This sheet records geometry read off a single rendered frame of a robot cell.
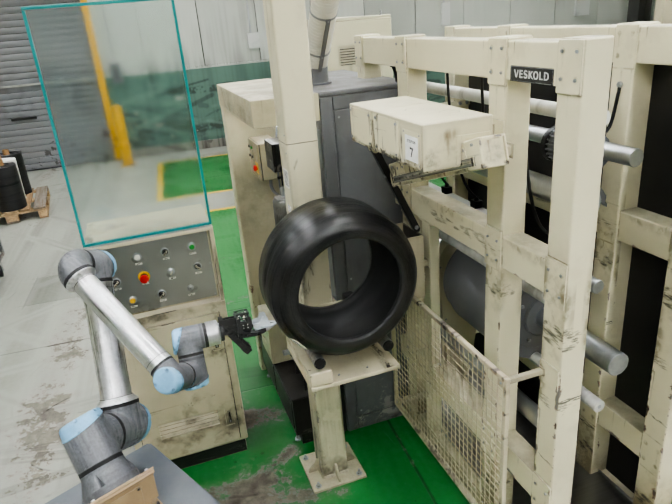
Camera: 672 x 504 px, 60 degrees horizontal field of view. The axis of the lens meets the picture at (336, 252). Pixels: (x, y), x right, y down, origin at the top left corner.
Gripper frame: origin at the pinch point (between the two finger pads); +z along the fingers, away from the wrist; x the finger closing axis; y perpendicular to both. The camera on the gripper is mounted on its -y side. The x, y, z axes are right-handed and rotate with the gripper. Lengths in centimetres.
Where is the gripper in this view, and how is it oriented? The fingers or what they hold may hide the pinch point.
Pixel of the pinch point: (273, 324)
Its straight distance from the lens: 221.8
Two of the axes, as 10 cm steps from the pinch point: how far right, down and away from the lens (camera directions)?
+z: 9.4, -1.8, 2.9
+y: -0.7, -9.2, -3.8
